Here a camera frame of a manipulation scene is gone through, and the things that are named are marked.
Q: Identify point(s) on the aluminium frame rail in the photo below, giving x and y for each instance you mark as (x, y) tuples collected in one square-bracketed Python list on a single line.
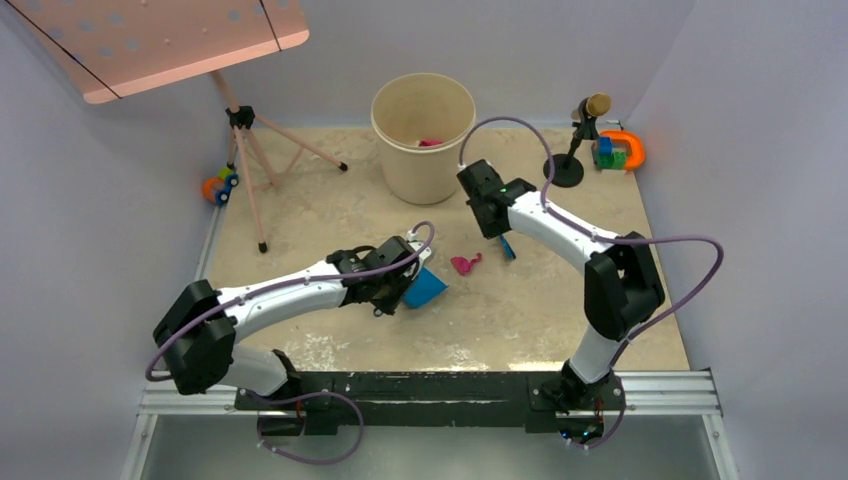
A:
[(671, 393)]

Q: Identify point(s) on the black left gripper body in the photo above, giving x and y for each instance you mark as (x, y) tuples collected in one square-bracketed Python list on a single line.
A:
[(392, 290)]

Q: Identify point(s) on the blue hand brush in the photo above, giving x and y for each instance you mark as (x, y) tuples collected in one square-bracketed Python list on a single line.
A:
[(507, 248)]

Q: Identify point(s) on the orange wheeled toy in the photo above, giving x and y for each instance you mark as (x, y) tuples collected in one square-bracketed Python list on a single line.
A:
[(217, 190)]

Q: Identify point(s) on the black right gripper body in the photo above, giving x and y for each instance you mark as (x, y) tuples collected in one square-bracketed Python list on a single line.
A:
[(491, 230)]

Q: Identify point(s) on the pink paper scrap left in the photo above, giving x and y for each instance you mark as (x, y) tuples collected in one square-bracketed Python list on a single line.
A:
[(464, 265)]

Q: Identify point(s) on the beige round bin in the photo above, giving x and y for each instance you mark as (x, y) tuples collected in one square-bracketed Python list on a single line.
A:
[(420, 106)]

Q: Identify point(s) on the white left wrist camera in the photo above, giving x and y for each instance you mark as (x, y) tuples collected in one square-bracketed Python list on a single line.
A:
[(418, 243)]

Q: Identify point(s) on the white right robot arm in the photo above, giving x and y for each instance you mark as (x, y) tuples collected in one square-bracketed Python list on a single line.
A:
[(622, 288)]

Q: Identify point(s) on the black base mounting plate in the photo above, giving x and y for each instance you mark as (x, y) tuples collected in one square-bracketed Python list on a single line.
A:
[(320, 403)]

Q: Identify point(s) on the pink music stand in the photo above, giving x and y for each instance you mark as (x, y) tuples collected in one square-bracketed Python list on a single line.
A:
[(111, 50)]

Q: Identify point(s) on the blue dustpan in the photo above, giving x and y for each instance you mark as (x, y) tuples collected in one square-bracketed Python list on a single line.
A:
[(426, 288)]

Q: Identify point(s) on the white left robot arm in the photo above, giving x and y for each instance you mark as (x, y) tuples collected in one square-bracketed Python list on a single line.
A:
[(200, 337)]

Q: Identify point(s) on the orange colourful block toy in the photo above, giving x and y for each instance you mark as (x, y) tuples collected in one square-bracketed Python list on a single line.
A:
[(618, 150)]

